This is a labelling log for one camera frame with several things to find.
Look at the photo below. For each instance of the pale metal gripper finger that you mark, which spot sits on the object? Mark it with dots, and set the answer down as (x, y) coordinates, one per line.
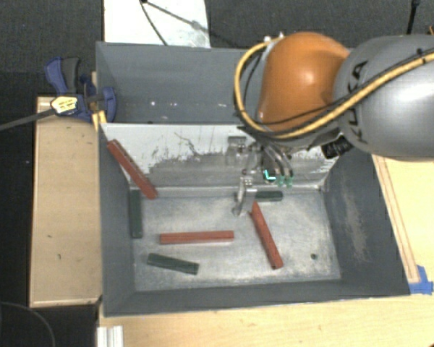
(250, 195)
(240, 202)

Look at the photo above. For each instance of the dark green flat block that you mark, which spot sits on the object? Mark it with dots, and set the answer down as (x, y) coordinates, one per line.
(173, 264)
(136, 215)
(270, 196)

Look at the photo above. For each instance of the red-brown flat block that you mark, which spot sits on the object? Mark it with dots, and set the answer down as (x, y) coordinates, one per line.
(267, 237)
(197, 237)
(132, 169)

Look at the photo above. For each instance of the grey metal bin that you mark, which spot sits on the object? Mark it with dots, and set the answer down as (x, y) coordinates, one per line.
(209, 266)

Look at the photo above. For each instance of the pale wood board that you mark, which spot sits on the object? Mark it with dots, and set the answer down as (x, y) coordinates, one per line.
(67, 212)

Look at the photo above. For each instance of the black cylinder on white bracket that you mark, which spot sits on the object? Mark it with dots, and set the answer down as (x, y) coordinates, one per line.
(335, 147)

